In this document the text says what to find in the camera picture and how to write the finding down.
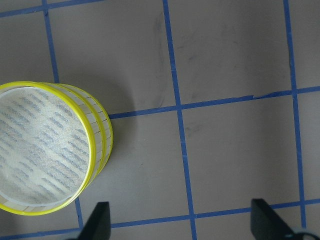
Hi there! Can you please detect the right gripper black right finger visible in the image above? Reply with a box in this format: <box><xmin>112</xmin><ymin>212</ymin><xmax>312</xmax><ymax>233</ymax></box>
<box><xmin>250</xmin><ymin>198</ymin><xmax>293</xmax><ymax>240</ymax></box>

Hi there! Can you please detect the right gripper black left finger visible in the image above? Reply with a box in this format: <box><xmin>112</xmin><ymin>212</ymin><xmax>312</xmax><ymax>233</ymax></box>
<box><xmin>76</xmin><ymin>202</ymin><xmax>111</xmax><ymax>240</ymax></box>

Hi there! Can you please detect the yellow steamer layer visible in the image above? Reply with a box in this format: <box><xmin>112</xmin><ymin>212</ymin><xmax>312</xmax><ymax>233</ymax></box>
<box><xmin>0</xmin><ymin>81</ymin><xmax>100</xmax><ymax>216</ymax></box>
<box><xmin>51</xmin><ymin>83</ymin><xmax>114</xmax><ymax>181</ymax></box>

